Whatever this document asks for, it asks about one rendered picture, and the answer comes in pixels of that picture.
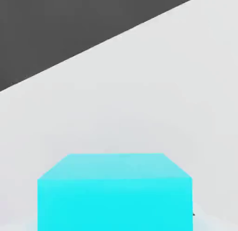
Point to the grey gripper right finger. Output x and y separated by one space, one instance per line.
199 223

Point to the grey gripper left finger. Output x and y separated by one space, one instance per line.
33 228

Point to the small cyan cube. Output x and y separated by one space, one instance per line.
115 201

